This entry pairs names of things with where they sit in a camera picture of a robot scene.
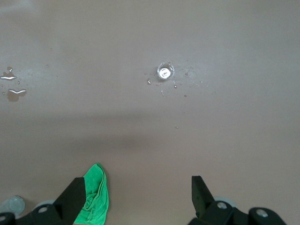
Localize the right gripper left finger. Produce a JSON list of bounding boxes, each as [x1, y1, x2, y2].
[[15, 177, 86, 225]]

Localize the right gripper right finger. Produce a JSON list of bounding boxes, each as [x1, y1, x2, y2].
[[188, 175, 288, 225]]

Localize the clear glass measuring cup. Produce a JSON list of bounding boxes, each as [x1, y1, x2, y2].
[[157, 61, 175, 82]]

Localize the green microfiber cloth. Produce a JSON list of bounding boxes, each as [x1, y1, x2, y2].
[[74, 163, 110, 225]]

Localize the frosted yellow-green bottle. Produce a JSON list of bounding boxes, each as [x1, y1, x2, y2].
[[0, 196, 26, 215]]

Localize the brown table mat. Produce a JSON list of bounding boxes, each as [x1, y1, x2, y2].
[[0, 0, 300, 225]]

